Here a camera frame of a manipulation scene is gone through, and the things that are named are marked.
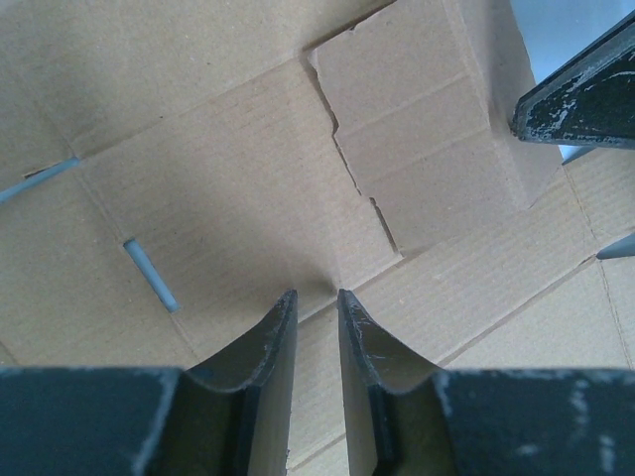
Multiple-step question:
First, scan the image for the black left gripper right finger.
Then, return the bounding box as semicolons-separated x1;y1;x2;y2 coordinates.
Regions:
337;290;634;475

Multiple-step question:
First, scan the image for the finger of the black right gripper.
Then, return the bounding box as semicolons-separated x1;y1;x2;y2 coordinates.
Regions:
511;13;634;149

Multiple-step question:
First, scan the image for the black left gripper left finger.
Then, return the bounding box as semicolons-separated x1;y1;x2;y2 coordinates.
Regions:
1;291;298;475

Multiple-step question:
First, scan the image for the brown cardboard box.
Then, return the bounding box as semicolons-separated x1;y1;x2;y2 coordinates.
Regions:
1;1;634;475

